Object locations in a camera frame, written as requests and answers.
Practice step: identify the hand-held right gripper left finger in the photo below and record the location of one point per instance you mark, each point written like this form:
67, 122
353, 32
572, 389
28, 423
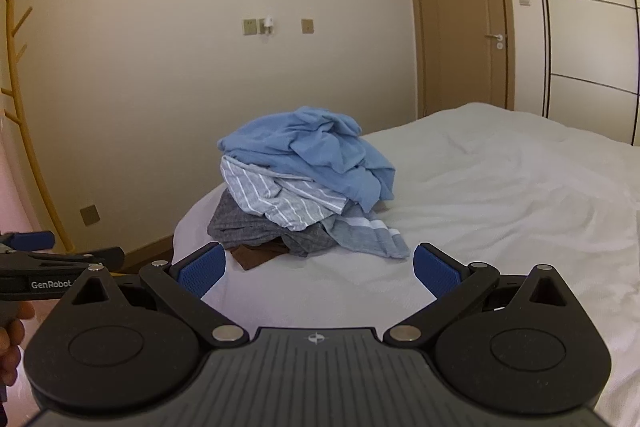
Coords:
202, 269

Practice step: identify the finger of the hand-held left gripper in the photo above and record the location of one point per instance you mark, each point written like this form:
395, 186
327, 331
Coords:
95, 256
30, 239

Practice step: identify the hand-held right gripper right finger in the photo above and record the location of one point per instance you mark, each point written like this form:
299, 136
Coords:
435, 274

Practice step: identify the light blue printed t-shirt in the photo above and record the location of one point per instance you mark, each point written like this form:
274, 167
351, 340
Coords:
320, 152

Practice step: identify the person's left hand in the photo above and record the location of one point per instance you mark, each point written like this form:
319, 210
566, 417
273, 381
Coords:
11, 347

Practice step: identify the brown garment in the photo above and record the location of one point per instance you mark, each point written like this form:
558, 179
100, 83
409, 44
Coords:
250, 257

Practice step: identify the dark grey garment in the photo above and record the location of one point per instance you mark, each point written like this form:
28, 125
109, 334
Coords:
240, 222

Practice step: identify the grey white striped shirt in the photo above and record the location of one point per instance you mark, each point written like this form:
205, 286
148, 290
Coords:
280, 202

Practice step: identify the white bed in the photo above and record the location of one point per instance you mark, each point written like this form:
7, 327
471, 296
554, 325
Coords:
500, 187

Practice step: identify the yellow wooden coat rack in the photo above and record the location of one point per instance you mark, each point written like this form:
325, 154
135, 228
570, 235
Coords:
25, 117

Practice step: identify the white plug-in charger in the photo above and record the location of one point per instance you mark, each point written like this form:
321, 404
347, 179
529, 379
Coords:
267, 24

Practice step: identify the brown wooden door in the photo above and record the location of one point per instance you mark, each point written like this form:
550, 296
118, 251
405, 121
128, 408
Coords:
460, 7

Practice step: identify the cream wardrobe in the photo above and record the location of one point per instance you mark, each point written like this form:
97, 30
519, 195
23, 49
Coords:
585, 32

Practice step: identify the olive wall socket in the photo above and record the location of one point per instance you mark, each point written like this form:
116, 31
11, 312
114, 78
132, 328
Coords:
307, 26
90, 215
249, 26

